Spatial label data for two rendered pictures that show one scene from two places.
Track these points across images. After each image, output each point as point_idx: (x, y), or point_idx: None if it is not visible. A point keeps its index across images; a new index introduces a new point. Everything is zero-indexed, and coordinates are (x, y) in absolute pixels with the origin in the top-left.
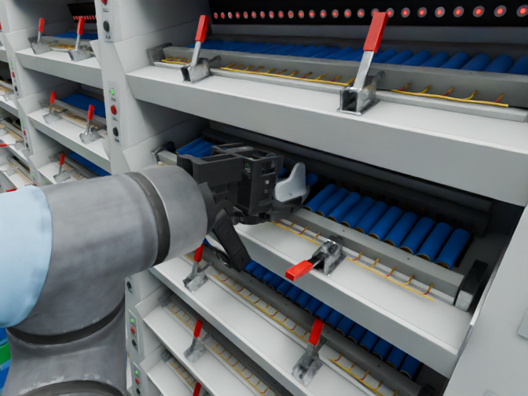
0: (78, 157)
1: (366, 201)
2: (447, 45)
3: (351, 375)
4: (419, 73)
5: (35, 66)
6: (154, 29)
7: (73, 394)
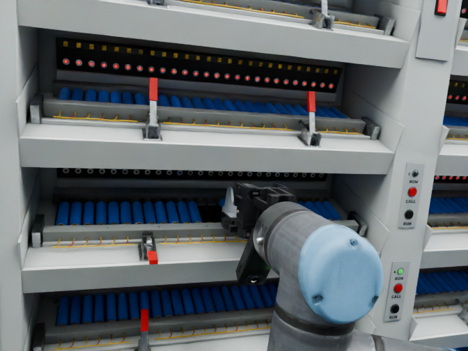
0: None
1: None
2: (295, 100)
3: None
4: (320, 120)
5: None
6: (25, 79)
7: (381, 336)
